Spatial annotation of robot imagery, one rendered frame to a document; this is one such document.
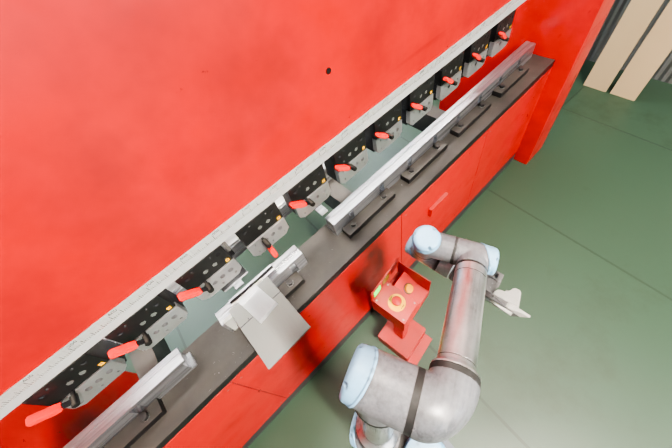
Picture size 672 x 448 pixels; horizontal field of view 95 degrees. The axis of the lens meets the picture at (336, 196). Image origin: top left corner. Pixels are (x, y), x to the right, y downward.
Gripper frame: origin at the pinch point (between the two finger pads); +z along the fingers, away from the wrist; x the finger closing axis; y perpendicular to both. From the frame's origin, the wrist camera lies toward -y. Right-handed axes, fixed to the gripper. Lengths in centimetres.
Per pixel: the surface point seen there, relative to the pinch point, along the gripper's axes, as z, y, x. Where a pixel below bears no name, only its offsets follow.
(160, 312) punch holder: -78, -55, -26
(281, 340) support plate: -54, -48, 3
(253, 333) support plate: -63, -53, 2
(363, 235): -59, -2, 31
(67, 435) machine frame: -107, -131, 7
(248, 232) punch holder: -74, -24, -20
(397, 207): -55, 17, 37
